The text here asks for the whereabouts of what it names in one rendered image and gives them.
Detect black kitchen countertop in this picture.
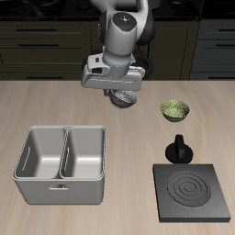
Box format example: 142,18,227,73
0,0,235,22

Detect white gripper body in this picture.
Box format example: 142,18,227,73
80,64,147,92

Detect black bowl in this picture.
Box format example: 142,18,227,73
108,90,139,109

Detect white two-bin basket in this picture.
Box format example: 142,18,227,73
12,124,107,207

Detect green bowl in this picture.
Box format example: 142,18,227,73
159,99,191,123

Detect round black stove knob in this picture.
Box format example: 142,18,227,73
164,134,195,164

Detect dark grey stove plate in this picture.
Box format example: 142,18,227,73
151,162,232,224

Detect dark brown kitchen cupboards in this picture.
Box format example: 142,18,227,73
0,18,200,82

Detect dark grey kitchen cupboard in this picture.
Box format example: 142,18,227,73
188,17,235,82

